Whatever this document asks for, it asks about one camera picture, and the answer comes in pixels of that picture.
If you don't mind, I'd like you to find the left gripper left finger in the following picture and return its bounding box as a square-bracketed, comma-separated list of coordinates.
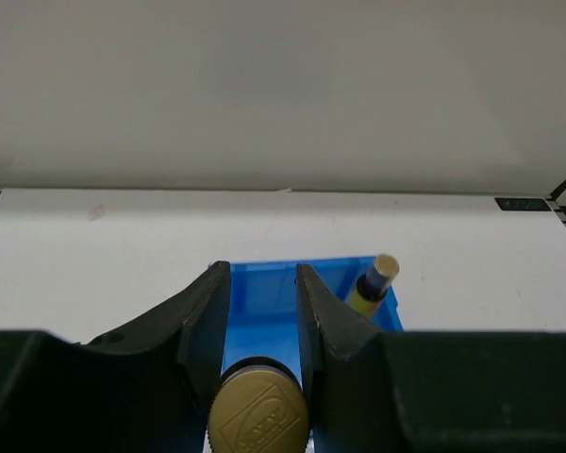
[0, 261, 231, 452]

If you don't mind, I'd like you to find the small amber bottle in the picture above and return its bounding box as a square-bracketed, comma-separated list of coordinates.
[346, 254, 400, 319]
[207, 356, 310, 453]

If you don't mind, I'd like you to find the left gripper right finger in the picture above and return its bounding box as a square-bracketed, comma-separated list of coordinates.
[295, 264, 566, 452]

